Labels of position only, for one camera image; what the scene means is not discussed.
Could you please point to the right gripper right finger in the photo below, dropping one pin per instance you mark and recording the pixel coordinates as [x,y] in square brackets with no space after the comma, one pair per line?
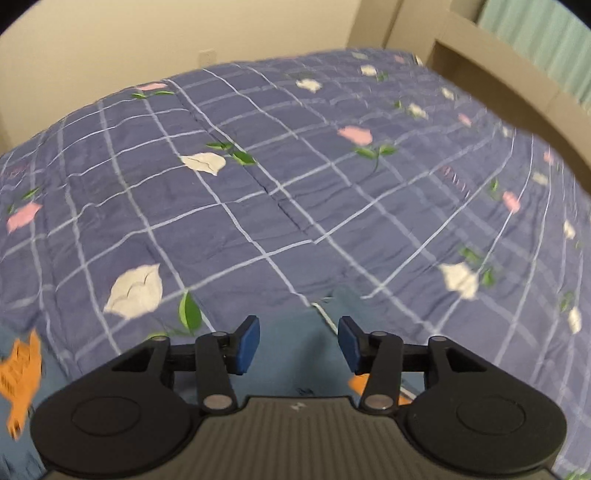
[383,357]

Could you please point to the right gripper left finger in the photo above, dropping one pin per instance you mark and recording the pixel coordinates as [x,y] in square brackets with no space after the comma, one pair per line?
[212,358]

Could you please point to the blue orange patterned pants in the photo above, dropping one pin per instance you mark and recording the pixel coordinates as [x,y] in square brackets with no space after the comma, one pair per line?
[298,355]

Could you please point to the blue plaid floral quilt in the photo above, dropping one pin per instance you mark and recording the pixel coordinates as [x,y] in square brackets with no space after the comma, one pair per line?
[179,207]

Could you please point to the beige built-in wardrobe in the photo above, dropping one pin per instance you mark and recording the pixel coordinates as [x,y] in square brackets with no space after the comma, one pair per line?
[420,26]

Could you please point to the teal curtain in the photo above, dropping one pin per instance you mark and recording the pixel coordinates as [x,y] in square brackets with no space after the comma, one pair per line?
[549,36]

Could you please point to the white wall outlet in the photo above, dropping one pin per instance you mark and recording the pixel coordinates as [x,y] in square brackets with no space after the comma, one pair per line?
[206,58]

